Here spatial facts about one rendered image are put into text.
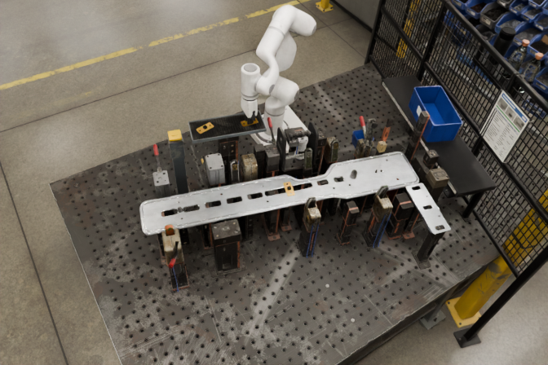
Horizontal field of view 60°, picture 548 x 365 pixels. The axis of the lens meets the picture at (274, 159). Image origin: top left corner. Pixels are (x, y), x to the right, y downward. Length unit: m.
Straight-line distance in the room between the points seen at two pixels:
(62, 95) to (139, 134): 0.85
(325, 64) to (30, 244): 2.97
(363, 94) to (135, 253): 1.84
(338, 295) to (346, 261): 0.19
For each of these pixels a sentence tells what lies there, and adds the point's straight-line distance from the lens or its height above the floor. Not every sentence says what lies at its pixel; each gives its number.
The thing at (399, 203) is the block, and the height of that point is 0.97.
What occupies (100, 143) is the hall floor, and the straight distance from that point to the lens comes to 4.03.
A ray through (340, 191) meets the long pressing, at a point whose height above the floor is 1.00.
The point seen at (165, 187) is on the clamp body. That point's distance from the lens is 2.31.
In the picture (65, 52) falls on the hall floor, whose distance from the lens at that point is 5.04.
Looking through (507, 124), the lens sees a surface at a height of 1.33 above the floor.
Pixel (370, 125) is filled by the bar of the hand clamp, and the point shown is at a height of 1.18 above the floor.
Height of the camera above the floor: 2.83
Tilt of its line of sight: 49 degrees down
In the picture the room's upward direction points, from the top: 5 degrees clockwise
